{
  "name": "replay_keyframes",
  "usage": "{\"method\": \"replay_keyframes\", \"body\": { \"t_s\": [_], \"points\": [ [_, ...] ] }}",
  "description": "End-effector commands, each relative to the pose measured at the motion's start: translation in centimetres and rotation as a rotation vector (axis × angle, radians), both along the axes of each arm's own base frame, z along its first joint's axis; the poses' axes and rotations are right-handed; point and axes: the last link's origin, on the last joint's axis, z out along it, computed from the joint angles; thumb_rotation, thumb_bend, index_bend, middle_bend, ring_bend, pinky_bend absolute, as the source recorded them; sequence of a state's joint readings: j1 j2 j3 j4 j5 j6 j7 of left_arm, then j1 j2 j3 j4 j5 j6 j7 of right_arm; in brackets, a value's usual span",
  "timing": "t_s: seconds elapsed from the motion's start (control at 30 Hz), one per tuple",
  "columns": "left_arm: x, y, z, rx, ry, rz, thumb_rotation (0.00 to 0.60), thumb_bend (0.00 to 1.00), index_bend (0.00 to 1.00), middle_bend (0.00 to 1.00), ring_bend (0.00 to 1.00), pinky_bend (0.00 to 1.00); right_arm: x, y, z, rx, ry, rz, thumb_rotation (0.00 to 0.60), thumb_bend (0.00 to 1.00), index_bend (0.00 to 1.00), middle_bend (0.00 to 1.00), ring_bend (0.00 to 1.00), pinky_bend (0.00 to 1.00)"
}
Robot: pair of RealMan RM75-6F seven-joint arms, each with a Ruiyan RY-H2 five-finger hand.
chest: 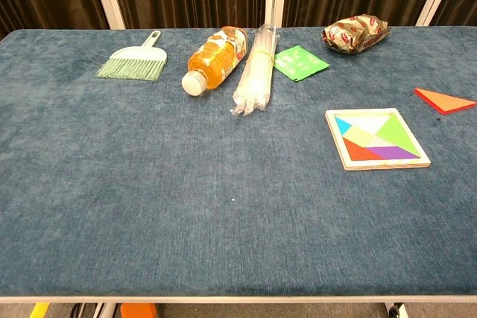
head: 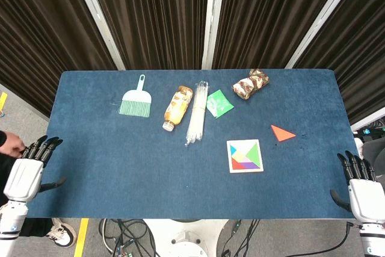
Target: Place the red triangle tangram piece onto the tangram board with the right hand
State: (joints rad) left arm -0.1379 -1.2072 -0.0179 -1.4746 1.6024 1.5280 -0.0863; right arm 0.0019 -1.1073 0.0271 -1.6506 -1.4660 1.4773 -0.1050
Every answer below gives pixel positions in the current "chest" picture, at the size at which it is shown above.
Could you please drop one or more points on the orange object under table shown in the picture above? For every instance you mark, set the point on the orange object under table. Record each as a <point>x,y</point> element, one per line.
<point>138,311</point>

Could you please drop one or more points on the bundle of clear straws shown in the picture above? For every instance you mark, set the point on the bundle of clear straws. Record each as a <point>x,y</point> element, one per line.
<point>257,72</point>

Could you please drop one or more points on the blue triangle tangram piece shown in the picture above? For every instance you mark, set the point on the blue triangle tangram piece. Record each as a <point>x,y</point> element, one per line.
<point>340,124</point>

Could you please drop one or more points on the red triangle tangram piece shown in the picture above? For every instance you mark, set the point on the red triangle tangram piece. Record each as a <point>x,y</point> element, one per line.
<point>357,152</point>

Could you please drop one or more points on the orange triangle tangram piece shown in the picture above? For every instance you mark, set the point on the orange triangle tangram piece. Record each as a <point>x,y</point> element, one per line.
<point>445,102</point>

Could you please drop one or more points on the foil snack bag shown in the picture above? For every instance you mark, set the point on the foil snack bag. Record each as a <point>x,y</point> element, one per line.
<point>354,35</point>

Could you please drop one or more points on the blue table cloth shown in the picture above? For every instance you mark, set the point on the blue table cloth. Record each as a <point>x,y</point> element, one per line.
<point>186,184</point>

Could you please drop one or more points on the green triangle tangram piece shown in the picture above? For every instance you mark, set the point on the green triangle tangram piece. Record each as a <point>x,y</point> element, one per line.
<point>398,133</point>

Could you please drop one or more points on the purple parallelogram tangram piece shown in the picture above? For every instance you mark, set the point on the purple parallelogram tangram piece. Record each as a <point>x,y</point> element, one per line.
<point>391,152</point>

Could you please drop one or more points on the green sachet packet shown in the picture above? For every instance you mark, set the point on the green sachet packet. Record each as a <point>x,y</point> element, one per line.
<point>300,63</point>

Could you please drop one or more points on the yellow square tangram piece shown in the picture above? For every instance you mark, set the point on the yellow square tangram piece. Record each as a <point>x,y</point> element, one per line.
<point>359,135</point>

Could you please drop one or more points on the black table caster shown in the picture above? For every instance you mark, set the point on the black table caster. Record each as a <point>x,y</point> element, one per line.
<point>394,311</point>

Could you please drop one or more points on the orange drink bottle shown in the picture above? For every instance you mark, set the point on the orange drink bottle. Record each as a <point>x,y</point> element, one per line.
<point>216,59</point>

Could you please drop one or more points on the green hand brush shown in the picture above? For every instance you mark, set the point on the green hand brush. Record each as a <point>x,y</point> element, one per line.
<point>130,66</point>

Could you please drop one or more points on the wooden tangram tray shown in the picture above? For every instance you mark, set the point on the wooden tangram tray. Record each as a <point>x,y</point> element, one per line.
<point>387,165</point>

